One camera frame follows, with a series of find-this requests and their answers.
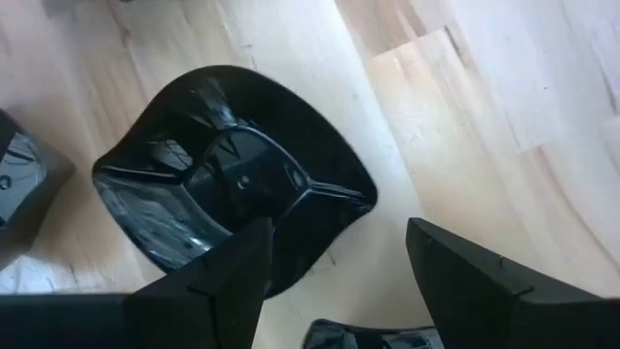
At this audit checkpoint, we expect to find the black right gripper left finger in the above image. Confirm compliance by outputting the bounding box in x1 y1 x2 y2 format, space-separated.
0 216 275 349

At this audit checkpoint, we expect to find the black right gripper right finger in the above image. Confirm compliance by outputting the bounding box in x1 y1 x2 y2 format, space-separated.
405 216 620 349

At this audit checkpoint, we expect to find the black wavy square mini plate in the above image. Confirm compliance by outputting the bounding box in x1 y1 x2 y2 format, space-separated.
90 64 380 300

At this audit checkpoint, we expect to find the black leaf mini plate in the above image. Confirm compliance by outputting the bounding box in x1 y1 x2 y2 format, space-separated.
0 109 78 270

